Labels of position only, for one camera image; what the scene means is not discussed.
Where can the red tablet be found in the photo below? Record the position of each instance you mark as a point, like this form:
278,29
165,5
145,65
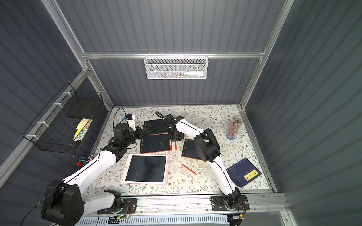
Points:
157,127
189,150
155,143

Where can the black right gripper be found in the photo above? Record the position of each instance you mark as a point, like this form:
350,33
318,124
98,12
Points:
170,123

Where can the black wire wall basket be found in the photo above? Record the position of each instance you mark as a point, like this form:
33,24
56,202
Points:
55,130

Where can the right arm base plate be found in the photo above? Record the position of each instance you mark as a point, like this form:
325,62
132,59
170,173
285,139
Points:
220,203

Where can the pink white writing tablet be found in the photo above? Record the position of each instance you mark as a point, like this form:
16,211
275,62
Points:
146,169

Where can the clear cup of pencils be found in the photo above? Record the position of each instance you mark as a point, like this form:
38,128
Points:
234,127

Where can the white wire mesh basket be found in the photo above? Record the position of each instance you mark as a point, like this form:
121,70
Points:
171,67

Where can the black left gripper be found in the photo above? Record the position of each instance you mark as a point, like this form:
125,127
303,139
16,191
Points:
142,132

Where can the pink stylus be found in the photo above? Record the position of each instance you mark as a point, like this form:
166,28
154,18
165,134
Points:
183,171

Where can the pink cup of markers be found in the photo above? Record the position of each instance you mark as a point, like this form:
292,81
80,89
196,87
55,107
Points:
82,161

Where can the yellow sticky notes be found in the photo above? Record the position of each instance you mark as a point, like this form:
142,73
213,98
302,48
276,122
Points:
82,129

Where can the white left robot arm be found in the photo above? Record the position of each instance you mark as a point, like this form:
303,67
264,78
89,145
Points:
64,204

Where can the white marker in basket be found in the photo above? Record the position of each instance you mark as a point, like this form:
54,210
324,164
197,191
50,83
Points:
194,73

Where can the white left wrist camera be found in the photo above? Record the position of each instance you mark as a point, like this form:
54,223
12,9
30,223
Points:
130,120

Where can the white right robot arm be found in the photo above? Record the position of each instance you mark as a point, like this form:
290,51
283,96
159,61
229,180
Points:
208,150

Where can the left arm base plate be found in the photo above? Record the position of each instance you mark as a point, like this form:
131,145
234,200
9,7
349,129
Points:
128,206

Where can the dark blue notebook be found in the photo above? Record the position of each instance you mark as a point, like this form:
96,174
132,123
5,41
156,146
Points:
243,172

